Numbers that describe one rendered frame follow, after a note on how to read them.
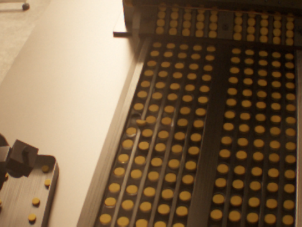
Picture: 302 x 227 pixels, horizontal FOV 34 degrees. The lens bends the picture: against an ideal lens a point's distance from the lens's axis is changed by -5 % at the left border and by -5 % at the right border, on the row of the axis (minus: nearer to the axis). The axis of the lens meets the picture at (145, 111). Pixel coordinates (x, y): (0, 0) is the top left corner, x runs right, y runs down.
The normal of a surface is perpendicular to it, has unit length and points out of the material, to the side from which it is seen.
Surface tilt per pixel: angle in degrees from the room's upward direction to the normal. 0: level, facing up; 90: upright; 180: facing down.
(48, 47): 0
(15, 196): 0
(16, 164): 90
